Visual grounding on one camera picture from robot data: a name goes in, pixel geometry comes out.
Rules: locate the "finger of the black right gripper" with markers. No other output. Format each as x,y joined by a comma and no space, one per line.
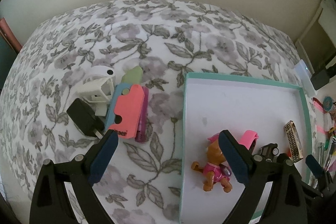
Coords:
325,186

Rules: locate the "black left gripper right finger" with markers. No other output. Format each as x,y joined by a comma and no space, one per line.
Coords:
286,202

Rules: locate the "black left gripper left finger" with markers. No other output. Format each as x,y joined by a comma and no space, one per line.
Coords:
50,202

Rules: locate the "gold white lighter stick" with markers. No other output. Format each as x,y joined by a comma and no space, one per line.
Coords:
295,146

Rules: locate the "black toy car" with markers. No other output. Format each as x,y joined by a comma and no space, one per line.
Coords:
267,153

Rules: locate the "pink wristband watch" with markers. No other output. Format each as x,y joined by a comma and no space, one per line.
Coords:
249,140

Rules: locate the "brown pink puppy toy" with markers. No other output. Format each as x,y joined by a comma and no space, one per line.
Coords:
214,171

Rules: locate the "black power adapter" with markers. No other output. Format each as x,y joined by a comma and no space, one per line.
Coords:
85,119

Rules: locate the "floral grey white blanket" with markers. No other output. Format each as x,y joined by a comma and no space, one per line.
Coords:
167,39

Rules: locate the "magenta comb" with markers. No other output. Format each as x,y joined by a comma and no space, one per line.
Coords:
141,132

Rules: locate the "white router box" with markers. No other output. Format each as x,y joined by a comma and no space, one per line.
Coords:
304,74

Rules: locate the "teal rimmed white tray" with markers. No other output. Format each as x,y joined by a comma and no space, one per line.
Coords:
215,102

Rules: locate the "green foam piece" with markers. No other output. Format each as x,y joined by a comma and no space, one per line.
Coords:
133,76

